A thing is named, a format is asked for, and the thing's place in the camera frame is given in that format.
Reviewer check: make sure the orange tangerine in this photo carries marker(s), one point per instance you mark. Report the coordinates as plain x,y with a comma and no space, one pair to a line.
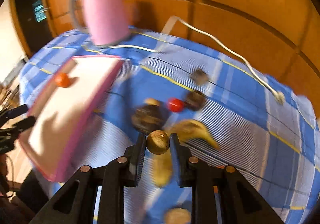
62,80

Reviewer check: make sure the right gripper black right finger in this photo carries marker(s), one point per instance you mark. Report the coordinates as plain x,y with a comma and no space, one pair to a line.
219,195

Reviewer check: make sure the large dark water chestnut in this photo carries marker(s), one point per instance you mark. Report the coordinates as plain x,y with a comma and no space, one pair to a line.
147,118

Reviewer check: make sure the small dark water chestnut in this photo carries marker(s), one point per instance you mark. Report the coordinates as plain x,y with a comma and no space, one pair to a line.
194,100

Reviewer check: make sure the small tan round fruit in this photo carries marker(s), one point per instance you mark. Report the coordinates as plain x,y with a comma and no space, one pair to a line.
152,102
157,142

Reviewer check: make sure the spotted yellow banana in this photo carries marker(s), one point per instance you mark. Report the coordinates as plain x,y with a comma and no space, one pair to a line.
186,130

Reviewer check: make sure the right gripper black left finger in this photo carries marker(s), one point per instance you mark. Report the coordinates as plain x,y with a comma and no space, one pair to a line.
104,186

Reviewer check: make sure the pink white shallow box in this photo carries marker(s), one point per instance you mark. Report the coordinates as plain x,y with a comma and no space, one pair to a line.
62,113

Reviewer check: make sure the blue checkered tablecloth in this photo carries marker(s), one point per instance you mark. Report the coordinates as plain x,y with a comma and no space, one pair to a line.
276,147

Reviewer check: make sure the red cherry tomato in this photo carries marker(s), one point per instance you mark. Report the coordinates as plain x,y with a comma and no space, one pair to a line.
175,105

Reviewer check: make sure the pink electric kettle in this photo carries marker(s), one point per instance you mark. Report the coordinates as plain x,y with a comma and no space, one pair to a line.
105,21

